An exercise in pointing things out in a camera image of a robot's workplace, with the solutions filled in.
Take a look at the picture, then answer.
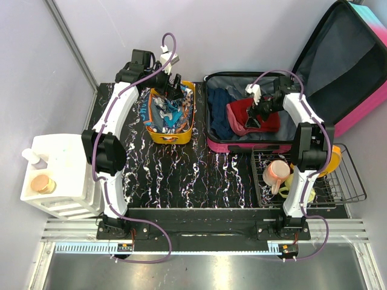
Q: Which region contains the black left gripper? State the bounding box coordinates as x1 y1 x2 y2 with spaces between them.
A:
144 61 184 101

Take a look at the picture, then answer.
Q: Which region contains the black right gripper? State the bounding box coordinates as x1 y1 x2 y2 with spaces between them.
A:
244 92 282 129

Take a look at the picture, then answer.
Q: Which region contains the red garment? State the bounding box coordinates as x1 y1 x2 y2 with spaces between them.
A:
226 98 281 137

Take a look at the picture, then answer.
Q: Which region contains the pink ribbed garment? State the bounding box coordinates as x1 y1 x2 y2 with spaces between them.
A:
226 104 259 137

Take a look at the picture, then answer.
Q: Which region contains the colourful patterned cloth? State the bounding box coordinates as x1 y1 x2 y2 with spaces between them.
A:
141 83 195 143

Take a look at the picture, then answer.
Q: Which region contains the orange plastic basket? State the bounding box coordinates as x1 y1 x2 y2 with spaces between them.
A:
145 80 197 144

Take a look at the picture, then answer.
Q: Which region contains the teal and pink kids suitcase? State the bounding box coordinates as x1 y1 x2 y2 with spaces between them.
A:
204 1 386 153

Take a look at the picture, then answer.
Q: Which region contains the white cylindrical tube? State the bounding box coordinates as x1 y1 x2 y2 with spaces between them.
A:
21 148 48 170

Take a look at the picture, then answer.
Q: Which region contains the gold lidded cosmetic jar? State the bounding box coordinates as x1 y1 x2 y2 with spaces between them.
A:
30 175 56 194

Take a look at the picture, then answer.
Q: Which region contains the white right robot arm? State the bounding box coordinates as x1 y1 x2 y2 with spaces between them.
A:
245 76 334 240

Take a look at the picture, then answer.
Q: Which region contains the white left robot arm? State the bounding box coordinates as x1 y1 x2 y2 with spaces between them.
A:
81 46 181 239

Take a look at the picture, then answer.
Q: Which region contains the navy blue garment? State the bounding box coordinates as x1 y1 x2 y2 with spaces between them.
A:
207 88 235 140

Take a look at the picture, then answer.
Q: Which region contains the pink plastic cup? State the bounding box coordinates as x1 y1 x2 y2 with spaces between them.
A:
262 159 290 195

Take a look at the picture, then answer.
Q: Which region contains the yellow-green plastic cup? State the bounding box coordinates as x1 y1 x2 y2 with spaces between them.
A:
278 174 316 203

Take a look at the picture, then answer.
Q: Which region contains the black marble pattern mat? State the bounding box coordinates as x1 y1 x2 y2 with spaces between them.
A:
86 82 291 209

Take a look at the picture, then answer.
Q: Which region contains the white compartment organizer box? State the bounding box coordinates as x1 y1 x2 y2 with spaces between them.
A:
20 134 104 220

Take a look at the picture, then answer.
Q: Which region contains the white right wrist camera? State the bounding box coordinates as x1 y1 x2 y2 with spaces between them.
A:
245 84 262 105

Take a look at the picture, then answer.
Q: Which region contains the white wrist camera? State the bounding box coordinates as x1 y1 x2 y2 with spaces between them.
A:
245 84 262 105
160 45 180 75

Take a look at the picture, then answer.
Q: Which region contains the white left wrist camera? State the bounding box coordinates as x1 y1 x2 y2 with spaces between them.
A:
160 45 180 75

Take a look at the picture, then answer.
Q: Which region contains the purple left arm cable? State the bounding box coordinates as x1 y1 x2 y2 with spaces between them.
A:
92 32 174 265

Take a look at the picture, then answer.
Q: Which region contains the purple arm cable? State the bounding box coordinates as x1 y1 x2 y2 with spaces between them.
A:
92 32 174 265
250 69 331 263

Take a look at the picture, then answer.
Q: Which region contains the black wire dish rack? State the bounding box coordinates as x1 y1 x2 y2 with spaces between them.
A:
251 143 367 210

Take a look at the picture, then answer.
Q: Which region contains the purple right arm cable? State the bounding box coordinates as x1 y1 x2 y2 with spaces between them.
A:
250 69 331 263

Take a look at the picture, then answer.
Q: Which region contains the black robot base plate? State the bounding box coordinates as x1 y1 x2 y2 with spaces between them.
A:
96 208 311 241

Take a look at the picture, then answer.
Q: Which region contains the aluminium slotted rail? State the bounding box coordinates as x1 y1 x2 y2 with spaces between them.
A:
42 219 368 256

